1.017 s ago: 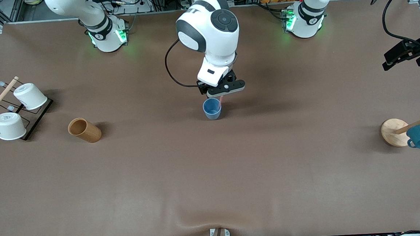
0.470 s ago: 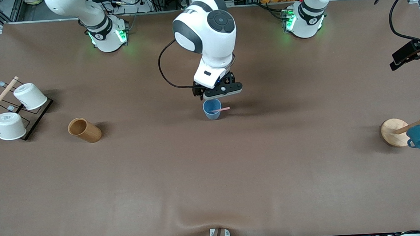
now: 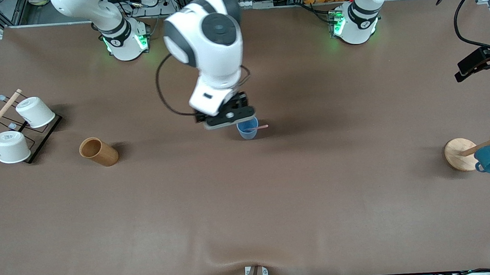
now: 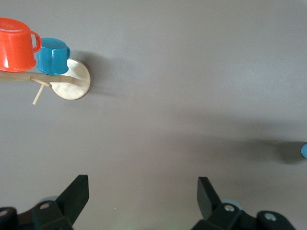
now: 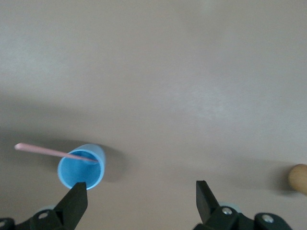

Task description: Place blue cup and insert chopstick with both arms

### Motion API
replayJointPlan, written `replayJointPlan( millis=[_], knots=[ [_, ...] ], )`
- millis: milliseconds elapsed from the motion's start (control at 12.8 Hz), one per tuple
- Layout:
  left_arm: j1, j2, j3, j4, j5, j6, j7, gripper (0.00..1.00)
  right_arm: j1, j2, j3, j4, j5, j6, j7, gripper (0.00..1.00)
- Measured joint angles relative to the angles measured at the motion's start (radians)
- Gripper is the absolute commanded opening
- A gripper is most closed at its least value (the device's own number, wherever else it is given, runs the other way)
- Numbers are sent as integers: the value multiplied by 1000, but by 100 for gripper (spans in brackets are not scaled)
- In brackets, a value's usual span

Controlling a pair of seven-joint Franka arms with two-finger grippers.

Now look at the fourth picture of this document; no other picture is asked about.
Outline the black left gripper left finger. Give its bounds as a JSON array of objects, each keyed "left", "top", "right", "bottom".
[{"left": 0, "top": 174, "right": 90, "bottom": 230}]

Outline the wooden mug tree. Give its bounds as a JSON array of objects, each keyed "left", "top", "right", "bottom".
[{"left": 0, "top": 58, "right": 91, "bottom": 105}]

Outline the teal mug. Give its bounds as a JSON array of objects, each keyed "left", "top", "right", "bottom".
[{"left": 35, "top": 37, "right": 71, "bottom": 75}]

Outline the orange mug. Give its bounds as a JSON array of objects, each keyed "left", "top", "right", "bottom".
[{"left": 0, "top": 17, "right": 43, "bottom": 73}]

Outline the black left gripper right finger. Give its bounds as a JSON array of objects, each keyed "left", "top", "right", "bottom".
[{"left": 191, "top": 176, "right": 297, "bottom": 230}]

